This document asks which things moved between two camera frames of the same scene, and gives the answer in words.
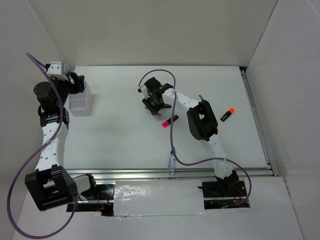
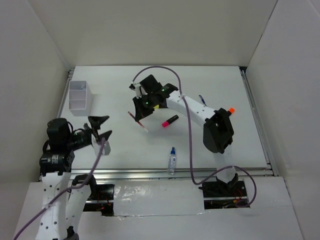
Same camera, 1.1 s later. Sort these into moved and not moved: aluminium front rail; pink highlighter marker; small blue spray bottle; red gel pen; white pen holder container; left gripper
Moved: left gripper; red gel pen
Not moved: pink highlighter marker; white pen holder container; aluminium front rail; small blue spray bottle
